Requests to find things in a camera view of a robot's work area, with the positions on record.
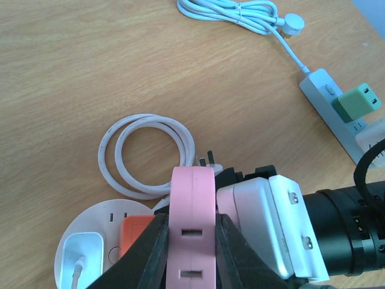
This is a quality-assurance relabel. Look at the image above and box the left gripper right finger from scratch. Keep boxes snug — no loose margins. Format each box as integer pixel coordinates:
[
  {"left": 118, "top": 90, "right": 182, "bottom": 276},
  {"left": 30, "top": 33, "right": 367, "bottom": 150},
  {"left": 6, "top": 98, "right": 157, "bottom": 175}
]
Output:
[{"left": 215, "top": 213, "right": 301, "bottom": 289}]

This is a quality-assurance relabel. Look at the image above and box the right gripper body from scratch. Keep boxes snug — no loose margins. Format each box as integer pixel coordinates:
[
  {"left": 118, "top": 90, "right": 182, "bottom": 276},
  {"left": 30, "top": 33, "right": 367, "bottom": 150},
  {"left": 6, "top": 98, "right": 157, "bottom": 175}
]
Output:
[{"left": 215, "top": 164, "right": 385, "bottom": 289}]

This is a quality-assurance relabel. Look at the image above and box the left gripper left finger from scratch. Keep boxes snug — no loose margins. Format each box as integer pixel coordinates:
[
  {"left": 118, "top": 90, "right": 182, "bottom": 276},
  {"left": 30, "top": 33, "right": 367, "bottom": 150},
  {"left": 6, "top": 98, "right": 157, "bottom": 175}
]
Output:
[{"left": 89, "top": 213, "right": 168, "bottom": 289}]

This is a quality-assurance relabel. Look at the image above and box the orange cube socket adapter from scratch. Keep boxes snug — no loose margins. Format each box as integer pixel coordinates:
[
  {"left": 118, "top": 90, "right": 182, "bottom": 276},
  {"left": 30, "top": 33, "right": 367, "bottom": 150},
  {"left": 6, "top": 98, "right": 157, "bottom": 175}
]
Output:
[{"left": 118, "top": 215, "right": 154, "bottom": 259}]

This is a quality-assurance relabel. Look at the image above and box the pink square plug adapter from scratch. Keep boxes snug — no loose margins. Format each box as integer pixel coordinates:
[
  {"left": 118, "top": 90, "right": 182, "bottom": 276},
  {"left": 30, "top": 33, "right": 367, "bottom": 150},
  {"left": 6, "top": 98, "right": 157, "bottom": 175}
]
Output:
[{"left": 165, "top": 167, "right": 216, "bottom": 288}]

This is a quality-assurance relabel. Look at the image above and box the round pink power socket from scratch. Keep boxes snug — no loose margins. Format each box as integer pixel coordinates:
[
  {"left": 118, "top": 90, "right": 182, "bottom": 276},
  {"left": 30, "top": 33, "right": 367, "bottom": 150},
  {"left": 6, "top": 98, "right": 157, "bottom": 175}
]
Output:
[{"left": 54, "top": 199, "right": 153, "bottom": 287}]

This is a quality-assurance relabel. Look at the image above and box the white usb charger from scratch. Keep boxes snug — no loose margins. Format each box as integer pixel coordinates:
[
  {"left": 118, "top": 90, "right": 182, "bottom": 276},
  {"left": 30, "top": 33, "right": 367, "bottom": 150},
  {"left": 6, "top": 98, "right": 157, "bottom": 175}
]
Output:
[{"left": 58, "top": 232, "right": 104, "bottom": 288}]

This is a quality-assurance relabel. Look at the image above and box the green plug adapter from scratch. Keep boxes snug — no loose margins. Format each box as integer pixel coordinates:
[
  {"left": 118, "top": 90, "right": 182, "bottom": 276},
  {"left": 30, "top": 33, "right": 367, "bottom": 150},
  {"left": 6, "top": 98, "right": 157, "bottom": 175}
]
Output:
[{"left": 331, "top": 83, "right": 381, "bottom": 123}]

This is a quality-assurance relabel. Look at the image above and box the white cube charger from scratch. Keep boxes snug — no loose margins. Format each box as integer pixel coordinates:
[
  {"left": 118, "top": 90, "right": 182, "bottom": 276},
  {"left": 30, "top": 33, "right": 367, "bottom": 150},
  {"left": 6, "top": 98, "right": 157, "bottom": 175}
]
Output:
[{"left": 355, "top": 118, "right": 385, "bottom": 152}]

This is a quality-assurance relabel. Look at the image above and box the grey power strip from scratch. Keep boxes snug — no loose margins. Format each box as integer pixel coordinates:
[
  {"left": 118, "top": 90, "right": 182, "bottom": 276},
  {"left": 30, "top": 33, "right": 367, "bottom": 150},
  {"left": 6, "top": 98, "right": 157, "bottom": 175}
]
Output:
[{"left": 299, "top": 69, "right": 368, "bottom": 163}]

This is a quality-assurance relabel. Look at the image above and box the thin white charger cable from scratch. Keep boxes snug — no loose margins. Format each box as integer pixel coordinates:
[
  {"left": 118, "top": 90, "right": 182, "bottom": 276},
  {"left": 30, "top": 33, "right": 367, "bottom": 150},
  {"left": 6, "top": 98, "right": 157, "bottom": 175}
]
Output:
[{"left": 70, "top": 254, "right": 86, "bottom": 289}]

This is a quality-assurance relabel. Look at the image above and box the light blue coiled cable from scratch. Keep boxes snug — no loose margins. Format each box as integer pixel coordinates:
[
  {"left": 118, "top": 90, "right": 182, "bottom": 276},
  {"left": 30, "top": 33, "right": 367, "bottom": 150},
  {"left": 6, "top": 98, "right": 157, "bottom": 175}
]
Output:
[{"left": 176, "top": 0, "right": 312, "bottom": 74}]

